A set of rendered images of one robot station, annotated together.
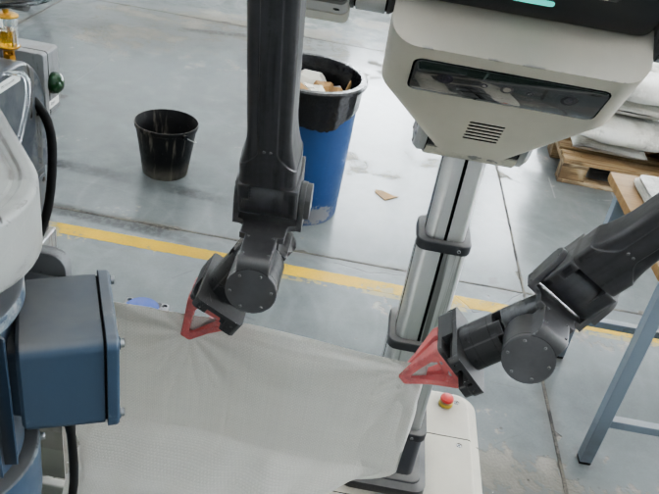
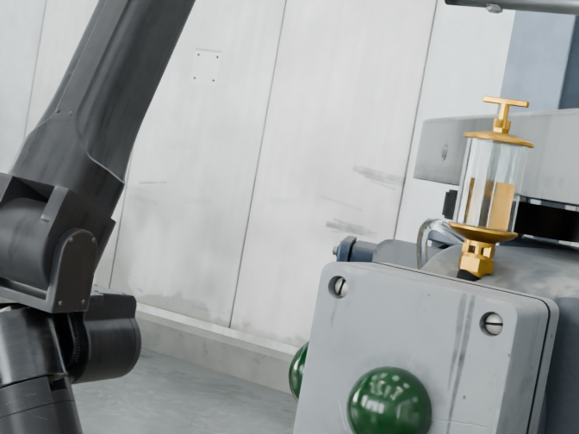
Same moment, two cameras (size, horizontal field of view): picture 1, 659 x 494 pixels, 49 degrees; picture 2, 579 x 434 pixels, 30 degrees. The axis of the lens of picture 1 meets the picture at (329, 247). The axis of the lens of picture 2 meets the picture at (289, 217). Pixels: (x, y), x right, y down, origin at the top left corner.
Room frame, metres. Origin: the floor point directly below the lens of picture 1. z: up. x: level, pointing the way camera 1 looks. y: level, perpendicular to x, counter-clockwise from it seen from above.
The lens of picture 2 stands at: (1.28, 0.59, 1.36)
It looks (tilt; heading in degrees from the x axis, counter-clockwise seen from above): 3 degrees down; 210
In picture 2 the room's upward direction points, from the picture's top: 10 degrees clockwise
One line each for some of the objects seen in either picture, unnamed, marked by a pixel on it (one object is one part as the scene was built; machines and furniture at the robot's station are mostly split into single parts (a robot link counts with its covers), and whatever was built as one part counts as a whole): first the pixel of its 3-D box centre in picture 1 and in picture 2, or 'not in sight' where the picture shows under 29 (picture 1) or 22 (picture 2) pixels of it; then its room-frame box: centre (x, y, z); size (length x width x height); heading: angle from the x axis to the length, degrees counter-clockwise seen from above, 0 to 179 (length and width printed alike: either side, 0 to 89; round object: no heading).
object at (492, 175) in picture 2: (7, 29); (490, 184); (0.85, 0.43, 1.37); 0.03 x 0.02 x 0.03; 89
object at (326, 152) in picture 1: (302, 141); not in sight; (3.02, 0.20, 0.32); 0.51 x 0.48 x 0.65; 179
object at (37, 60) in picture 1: (25, 76); (420, 402); (0.92, 0.44, 1.29); 0.08 x 0.05 x 0.09; 89
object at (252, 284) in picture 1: (265, 240); (63, 301); (0.69, 0.07, 1.24); 0.11 x 0.09 x 0.12; 0
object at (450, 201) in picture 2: not in sight; (513, 218); (0.40, 0.29, 1.35); 0.12 x 0.12 x 0.04
